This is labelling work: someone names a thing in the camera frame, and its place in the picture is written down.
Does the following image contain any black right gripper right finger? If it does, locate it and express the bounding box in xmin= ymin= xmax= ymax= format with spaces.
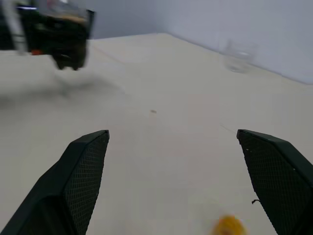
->
xmin=236 ymin=129 xmax=313 ymax=235

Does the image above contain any small yellow object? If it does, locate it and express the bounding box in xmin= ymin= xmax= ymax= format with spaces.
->
xmin=211 ymin=214 xmax=249 ymax=235

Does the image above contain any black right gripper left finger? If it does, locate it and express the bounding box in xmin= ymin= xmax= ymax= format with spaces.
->
xmin=0 ymin=129 xmax=110 ymax=235

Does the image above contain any plastic cola bottle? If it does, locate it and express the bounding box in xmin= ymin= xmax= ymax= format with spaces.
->
xmin=24 ymin=0 xmax=89 ymax=71

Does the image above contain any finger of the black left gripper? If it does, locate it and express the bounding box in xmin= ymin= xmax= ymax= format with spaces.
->
xmin=86 ymin=9 xmax=95 ymax=41

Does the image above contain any clear glass cup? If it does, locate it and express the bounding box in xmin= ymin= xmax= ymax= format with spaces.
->
xmin=221 ymin=39 xmax=257 ymax=73

